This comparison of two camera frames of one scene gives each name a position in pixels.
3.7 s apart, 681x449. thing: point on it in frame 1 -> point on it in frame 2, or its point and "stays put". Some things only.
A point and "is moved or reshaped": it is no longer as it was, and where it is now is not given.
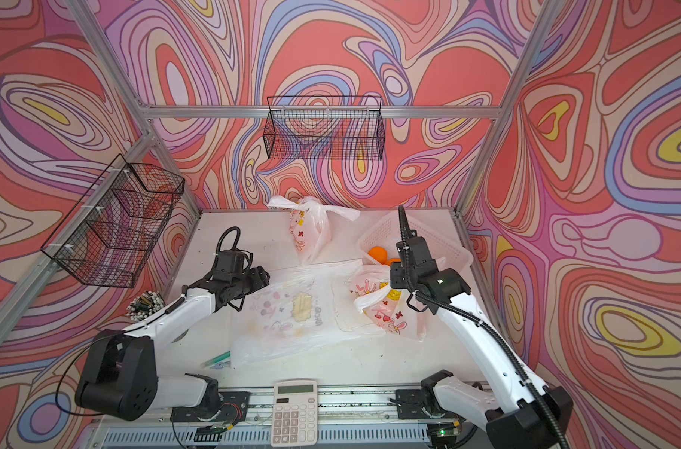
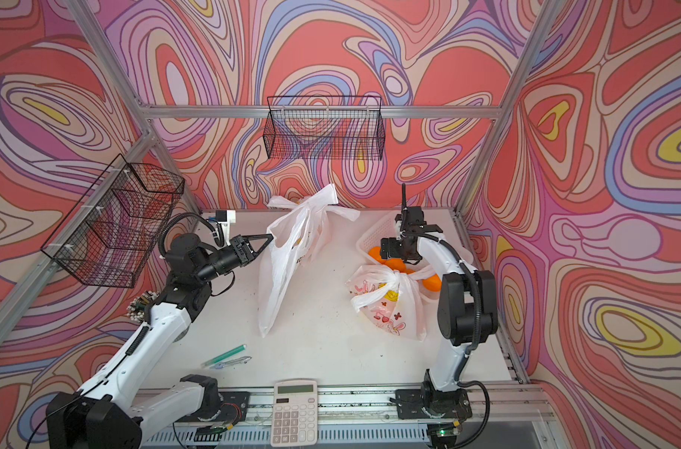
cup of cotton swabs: x=143 y=306 stays put
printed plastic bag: x=310 y=224 is moved or reshaped
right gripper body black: x=401 y=279 -> x=408 y=253
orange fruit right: x=380 y=253 stays put
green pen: x=216 y=359 stays put
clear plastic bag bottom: x=292 y=312 -> x=294 y=238
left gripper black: x=260 y=278 -> x=239 y=246
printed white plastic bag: x=383 y=305 stays put
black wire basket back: x=325 y=127 stays put
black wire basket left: x=109 y=235 stays put
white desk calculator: x=295 y=412 stays put
